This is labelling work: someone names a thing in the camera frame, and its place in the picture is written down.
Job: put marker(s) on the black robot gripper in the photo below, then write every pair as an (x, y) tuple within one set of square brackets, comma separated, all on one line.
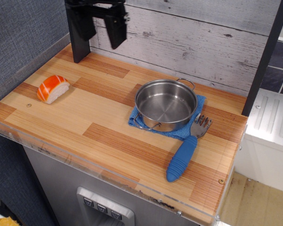
[(115, 19)]

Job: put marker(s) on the stainless steel pot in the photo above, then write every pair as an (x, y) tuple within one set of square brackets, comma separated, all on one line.
[(164, 105)]

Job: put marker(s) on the blue cloth napkin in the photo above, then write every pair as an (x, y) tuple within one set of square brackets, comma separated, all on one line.
[(180, 134)]

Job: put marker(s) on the salmon sushi toy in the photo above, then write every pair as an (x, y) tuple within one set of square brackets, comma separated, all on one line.
[(52, 88)]

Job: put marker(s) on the grey toy fridge cabinet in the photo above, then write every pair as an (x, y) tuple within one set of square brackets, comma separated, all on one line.
[(60, 182)]

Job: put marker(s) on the clear acrylic edge guard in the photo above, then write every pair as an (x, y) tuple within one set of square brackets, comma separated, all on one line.
[(199, 217)]

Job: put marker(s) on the silver dispenser button panel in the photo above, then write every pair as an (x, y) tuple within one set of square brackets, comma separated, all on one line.
[(97, 210)]

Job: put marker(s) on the white toy sink unit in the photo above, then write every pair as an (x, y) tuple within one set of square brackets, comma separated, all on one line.
[(260, 156)]

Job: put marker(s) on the yellow object bottom left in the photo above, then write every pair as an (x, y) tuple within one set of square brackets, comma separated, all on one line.
[(8, 222)]

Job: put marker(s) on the black vertical post left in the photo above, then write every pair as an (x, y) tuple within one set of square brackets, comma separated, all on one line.
[(80, 46)]

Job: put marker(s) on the black vertical post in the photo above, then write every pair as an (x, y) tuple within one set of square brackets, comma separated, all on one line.
[(80, 46), (263, 64)]

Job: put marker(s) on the blue handled metal fork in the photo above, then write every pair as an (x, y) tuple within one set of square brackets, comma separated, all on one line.
[(183, 155)]

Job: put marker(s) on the black vertical post right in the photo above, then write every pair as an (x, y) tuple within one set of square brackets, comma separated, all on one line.
[(263, 64)]

